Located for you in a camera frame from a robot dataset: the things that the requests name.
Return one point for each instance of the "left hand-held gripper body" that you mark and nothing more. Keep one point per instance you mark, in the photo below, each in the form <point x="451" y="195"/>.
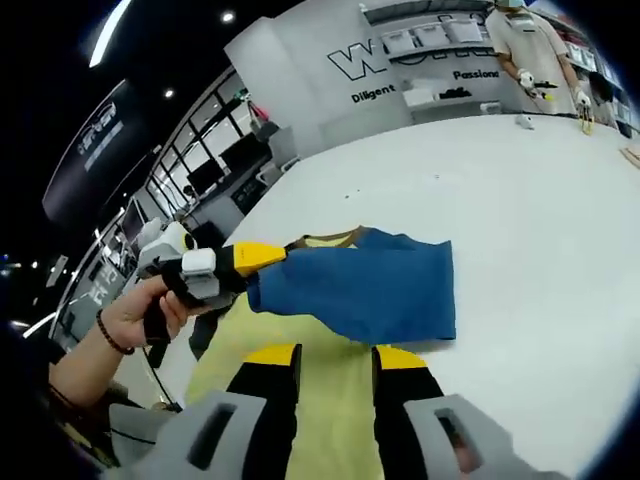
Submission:
<point x="167" y="245"/>

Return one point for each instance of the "white storage bin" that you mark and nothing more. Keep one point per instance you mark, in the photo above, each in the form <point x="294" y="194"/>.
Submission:
<point x="397" y="40"/>
<point x="462" y="31"/>
<point x="430" y="35"/>

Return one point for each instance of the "small grey object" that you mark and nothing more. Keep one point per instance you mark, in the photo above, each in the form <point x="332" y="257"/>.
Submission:
<point x="526" y="122"/>

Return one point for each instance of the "person's dark shirt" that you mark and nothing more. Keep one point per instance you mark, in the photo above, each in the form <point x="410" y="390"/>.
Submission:
<point x="40" y="425"/>

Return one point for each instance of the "pink and black bag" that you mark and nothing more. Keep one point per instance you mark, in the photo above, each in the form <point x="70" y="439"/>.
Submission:
<point x="262" y="122"/>

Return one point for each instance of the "grey metal shelf rack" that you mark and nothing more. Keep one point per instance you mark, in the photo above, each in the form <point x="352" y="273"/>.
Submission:
<point x="425" y="52"/>

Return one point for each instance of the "wooden strip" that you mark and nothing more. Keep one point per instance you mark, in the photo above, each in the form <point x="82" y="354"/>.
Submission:
<point x="631" y="157"/>

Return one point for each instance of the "long ceiling light strip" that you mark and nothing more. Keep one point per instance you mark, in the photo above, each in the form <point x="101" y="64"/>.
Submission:
<point x="110" y="32"/>

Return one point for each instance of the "person's left hand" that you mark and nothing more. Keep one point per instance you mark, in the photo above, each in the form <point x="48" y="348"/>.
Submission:
<point x="125" y="315"/>

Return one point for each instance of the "large dark overhead display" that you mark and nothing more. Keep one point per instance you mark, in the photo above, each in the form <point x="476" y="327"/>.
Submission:
<point x="95" y="145"/>

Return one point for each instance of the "black computer monitor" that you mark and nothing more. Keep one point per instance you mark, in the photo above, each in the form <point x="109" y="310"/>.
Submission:
<point x="247" y="155"/>
<point x="205" y="177"/>

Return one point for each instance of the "black objects on shelf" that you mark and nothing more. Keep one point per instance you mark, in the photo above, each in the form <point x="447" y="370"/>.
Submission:
<point x="455" y="92"/>

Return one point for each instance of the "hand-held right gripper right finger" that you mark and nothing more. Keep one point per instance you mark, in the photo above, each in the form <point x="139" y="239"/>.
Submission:
<point x="400" y="395"/>

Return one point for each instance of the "yellow blue brown garment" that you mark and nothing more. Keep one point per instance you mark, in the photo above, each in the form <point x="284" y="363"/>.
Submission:
<point x="360" y="295"/>

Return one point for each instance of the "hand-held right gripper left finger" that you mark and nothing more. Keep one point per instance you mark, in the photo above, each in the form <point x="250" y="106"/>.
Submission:
<point x="260" y="395"/>

